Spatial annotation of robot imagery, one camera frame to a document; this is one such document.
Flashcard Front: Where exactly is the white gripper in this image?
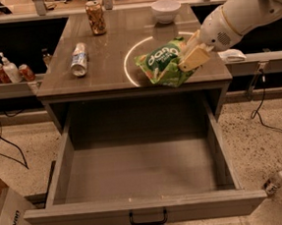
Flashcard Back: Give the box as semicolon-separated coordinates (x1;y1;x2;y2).
178;5;242;72

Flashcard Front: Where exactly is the green rice chip bag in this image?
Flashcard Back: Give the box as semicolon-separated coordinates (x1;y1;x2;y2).
135;37;196;87

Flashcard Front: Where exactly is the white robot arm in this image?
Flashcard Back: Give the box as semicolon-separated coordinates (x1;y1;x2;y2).
177;0;282;72

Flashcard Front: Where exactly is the grey wooden drawer cabinet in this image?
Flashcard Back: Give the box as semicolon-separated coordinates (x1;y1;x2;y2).
37;4;232;130

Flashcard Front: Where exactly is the open grey top drawer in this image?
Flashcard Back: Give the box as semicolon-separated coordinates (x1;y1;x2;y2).
25;91;265;225

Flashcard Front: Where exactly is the white folded cloth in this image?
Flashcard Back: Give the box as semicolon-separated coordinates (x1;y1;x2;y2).
218;49;247;63

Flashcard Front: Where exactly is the white ceramic bowl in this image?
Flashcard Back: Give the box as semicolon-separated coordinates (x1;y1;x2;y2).
150;0;181;24

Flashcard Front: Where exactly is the grey side shelf right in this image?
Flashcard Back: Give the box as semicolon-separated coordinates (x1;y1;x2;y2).
226;51;282;77

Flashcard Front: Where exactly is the grey side shelf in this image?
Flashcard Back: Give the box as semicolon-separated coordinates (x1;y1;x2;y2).
226;51;282;77
0;74;44;99

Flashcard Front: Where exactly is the gold patterned drink can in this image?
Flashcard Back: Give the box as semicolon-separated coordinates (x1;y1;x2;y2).
85;0;106;35

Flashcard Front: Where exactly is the silver blue can lying down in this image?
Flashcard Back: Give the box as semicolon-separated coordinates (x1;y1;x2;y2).
71;42;88;78

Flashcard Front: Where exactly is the small dark glass bottle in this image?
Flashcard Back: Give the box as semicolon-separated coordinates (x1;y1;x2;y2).
42;49;51;68

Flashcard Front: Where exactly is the clear plastic water bottle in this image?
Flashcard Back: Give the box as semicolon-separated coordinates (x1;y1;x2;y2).
263;170;282;196

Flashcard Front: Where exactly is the red soda can right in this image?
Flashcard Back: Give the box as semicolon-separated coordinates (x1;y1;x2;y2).
19;64;35;82

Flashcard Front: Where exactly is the white pump soap bottle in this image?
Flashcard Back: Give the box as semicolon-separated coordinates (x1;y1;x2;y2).
0;52;23;84

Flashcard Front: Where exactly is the red soda can middle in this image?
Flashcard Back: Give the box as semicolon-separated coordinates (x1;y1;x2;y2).
0;63;11;84

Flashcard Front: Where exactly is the grey side shelf left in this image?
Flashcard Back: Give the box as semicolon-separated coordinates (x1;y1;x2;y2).
0;74;44;99

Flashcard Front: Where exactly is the black cable on right floor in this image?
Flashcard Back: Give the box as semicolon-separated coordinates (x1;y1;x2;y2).
245;69;282;141

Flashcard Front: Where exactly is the black cable on floor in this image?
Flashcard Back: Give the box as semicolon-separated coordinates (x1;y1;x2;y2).
0;81;30;173
245;69;282;141

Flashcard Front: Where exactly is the black drawer handle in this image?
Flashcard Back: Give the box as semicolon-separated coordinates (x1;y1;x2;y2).
129;208;168;225

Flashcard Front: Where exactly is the black cable on left floor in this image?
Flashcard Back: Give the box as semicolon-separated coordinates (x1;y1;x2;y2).
0;81;30;173

